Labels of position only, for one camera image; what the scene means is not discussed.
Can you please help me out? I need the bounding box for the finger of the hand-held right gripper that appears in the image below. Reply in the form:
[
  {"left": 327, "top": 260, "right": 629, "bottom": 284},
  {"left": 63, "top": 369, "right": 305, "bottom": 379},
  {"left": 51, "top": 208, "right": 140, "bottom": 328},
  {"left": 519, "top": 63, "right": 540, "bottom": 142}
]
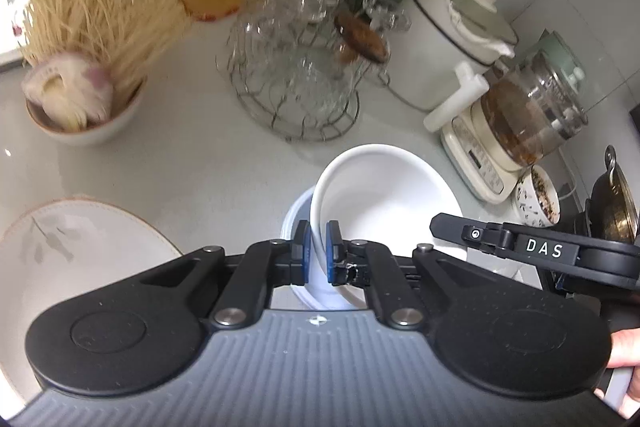
[{"left": 429, "top": 212, "right": 518, "bottom": 259}]

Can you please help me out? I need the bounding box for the person's right hand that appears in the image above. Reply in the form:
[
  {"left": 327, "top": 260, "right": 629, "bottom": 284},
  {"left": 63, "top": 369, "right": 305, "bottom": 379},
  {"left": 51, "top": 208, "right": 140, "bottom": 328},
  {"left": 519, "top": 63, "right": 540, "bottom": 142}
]
[{"left": 606, "top": 328, "right": 640, "bottom": 414}]

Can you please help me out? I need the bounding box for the white bowl holding garlic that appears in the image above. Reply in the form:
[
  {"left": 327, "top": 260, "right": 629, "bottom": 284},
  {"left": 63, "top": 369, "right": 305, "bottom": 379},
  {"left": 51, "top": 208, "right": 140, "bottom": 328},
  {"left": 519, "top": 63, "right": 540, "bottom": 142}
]
[{"left": 25, "top": 74, "right": 149, "bottom": 146}]

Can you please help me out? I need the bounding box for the white plate with leaf print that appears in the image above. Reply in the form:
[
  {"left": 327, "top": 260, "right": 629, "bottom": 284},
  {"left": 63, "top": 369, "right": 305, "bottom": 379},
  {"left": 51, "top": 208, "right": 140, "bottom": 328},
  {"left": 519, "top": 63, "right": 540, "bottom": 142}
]
[{"left": 0, "top": 198, "right": 185, "bottom": 410}]

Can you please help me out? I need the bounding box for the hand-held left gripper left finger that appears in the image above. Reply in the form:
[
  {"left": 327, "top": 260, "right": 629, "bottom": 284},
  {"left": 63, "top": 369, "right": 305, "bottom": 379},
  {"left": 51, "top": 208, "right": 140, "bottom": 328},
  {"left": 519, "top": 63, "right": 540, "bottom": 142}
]
[{"left": 139, "top": 219, "right": 312, "bottom": 329}]

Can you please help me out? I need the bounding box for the cream kettle base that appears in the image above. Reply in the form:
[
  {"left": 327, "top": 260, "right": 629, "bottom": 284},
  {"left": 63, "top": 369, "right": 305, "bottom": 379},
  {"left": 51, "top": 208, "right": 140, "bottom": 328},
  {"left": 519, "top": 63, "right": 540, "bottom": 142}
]
[{"left": 439, "top": 106, "right": 532, "bottom": 204}]

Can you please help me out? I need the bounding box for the dark metal pot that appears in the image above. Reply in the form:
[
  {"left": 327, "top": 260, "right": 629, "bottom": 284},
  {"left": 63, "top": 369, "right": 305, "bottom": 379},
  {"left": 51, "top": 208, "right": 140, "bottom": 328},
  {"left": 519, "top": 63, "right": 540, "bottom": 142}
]
[{"left": 589, "top": 145, "right": 640, "bottom": 244}]

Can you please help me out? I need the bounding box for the cluster of glass cups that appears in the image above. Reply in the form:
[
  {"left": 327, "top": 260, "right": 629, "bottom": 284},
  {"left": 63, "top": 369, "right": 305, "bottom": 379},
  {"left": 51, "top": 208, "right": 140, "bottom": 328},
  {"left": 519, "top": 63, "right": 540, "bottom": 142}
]
[{"left": 220, "top": 0, "right": 412, "bottom": 128}]

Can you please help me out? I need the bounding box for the garlic bulb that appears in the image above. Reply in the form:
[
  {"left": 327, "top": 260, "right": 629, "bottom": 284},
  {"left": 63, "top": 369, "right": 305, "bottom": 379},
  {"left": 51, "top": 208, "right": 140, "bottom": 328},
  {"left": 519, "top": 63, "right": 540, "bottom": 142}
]
[{"left": 22, "top": 53, "right": 114, "bottom": 131}]

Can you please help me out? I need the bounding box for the bundle of dried noodles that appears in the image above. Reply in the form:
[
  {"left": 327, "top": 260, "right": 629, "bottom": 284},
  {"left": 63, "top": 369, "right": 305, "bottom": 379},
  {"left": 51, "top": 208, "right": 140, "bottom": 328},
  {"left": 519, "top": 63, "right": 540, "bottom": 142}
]
[{"left": 16, "top": 0, "right": 195, "bottom": 108}]

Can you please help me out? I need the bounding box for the white pot with lid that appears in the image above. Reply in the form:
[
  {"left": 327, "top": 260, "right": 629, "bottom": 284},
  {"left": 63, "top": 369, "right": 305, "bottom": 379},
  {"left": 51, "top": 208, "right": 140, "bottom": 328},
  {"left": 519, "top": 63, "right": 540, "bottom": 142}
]
[{"left": 384, "top": 0, "right": 521, "bottom": 134}]

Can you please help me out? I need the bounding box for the round wire cup rack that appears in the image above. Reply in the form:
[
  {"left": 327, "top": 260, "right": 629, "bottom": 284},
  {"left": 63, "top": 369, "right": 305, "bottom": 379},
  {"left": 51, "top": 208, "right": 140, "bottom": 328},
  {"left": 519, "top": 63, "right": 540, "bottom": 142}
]
[{"left": 216, "top": 14, "right": 362, "bottom": 142}]

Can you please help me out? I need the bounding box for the brown wooden lid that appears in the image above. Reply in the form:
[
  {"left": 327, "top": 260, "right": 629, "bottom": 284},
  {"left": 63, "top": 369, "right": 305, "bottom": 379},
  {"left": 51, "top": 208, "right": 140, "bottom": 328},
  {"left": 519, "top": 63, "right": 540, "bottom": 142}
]
[{"left": 332, "top": 11, "right": 392, "bottom": 66}]

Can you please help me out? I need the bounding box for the glass jar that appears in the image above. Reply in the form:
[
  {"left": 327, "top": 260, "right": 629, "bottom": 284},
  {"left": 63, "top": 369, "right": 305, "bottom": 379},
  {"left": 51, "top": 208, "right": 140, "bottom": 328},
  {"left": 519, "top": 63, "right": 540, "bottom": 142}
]
[{"left": 4, "top": 0, "right": 32, "bottom": 38}]

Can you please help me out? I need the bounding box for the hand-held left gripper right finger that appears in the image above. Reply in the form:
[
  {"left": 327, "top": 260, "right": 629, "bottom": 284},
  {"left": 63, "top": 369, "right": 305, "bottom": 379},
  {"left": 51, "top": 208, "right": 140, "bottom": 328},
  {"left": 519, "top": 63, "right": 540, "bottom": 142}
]
[{"left": 325, "top": 219, "right": 502, "bottom": 329}]

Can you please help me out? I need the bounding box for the glass tea kettle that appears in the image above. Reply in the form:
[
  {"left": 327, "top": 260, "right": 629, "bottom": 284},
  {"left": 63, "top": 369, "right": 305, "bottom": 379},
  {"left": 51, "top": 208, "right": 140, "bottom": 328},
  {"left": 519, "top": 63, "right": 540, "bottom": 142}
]
[{"left": 481, "top": 29, "right": 590, "bottom": 168}]

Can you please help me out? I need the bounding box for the patterned bowl of tea leaves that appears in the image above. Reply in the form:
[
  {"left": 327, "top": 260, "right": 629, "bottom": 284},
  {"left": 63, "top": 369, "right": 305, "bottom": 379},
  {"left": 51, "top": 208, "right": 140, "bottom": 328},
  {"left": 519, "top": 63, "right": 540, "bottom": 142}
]
[{"left": 514, "top": 163, "right": 562, "bottom": 229}]

